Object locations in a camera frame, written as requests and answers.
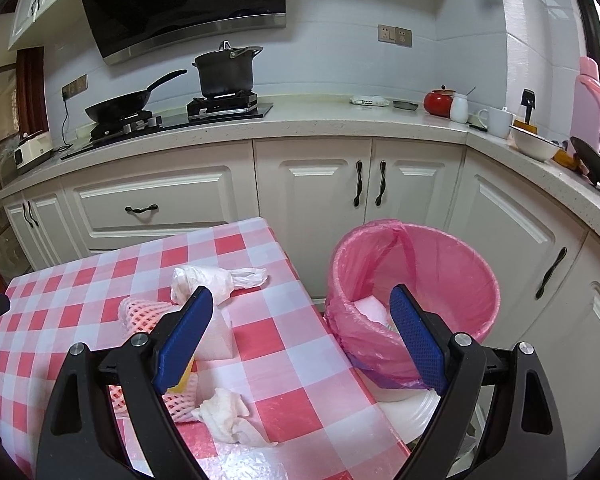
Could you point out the pink foam net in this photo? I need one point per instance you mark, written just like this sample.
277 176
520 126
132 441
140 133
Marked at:
140 315
180 407

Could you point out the white cabinet door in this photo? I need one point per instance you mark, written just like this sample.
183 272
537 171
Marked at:
315 200
17 230
420 185
515 225
590 350
57 225

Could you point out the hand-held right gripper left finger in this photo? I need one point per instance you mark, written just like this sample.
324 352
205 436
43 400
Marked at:
182 345

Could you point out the large white bowl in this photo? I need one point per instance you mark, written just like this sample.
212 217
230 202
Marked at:
532 144

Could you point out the white foam wedge block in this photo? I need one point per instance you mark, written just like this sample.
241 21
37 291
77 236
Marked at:
217 340

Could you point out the small yellow object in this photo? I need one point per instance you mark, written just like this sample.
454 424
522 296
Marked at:
565 157

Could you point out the black lidded pot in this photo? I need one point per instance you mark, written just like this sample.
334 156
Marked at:
225 75

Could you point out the oil bottle black cap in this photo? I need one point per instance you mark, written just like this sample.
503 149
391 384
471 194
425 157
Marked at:
528 105

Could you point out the white round stool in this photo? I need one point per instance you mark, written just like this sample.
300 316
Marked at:
405 416

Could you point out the black pan lid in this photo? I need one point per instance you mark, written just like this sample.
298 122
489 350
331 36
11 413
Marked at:
592 162

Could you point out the dark red curtain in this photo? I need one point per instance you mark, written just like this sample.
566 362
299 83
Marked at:
32 90

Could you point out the small grey dish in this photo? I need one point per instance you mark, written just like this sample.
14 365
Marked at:
405 106

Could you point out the white packet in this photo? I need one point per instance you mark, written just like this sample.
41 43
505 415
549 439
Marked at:
370 101

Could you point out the white plastic bag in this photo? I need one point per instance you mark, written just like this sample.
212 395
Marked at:
205 280

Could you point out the yellow sponge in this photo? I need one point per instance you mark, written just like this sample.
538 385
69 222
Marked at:
185 377

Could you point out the red teapot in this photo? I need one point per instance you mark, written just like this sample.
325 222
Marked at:
438 102

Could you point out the white cabinet drawer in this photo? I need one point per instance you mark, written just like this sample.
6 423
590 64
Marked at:
180 185

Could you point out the white jar with spoon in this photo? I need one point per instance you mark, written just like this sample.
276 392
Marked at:
459 109

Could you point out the black gas stove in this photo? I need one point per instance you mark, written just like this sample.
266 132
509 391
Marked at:
180 121

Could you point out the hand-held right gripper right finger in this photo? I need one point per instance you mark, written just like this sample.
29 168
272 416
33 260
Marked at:
420 345

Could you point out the white tissue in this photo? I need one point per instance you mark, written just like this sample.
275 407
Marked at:
225 415

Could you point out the black frying pan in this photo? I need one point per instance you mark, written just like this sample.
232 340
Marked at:
117 106

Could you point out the pink bag trash bin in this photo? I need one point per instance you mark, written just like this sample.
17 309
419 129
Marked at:
445 270

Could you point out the black range hood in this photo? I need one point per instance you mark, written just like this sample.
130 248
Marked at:
180 0

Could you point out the red white checked tablecloth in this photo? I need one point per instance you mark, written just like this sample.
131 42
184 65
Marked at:
280 330

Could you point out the grey wall socket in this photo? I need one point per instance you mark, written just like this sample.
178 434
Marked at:
395 35

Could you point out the white kitchen countertop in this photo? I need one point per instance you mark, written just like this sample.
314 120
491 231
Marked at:
320 115

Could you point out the gold wall socket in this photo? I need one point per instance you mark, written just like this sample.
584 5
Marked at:
75 86

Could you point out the pink thermos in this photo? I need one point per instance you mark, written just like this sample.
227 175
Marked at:
587 105

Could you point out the white rice cooker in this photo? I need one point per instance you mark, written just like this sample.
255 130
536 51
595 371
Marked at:
32 151

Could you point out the white cup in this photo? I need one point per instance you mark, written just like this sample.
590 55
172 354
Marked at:
497 124

